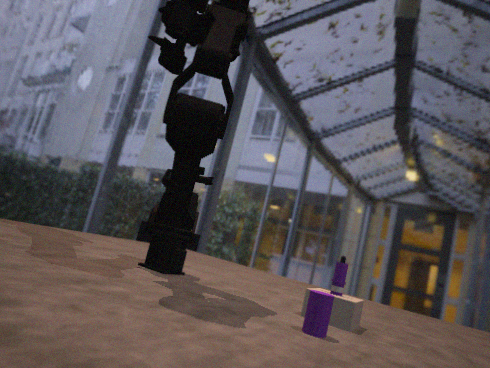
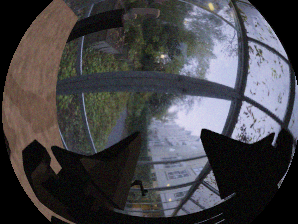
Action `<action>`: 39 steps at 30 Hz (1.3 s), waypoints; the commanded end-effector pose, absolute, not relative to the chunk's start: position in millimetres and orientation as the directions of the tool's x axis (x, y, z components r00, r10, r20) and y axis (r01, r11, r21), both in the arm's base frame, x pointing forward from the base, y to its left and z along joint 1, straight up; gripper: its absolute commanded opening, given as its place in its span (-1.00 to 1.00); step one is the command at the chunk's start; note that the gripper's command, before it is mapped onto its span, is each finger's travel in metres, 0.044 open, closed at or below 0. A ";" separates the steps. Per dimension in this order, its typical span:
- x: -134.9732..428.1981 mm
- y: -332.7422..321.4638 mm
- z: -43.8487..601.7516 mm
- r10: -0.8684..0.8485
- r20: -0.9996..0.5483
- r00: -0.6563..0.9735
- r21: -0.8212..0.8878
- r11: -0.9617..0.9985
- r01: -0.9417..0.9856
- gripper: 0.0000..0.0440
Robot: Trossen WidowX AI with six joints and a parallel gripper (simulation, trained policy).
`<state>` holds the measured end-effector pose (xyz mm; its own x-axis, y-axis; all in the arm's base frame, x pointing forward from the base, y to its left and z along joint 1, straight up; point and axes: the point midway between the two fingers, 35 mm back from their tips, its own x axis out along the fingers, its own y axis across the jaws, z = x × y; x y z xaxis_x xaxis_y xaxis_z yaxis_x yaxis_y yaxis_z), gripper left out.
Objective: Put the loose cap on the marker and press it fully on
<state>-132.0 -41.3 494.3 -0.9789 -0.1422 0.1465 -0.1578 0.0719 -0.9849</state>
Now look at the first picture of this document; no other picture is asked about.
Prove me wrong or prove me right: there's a purple marker cap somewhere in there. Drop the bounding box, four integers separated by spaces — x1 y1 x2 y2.
302 290 334 338

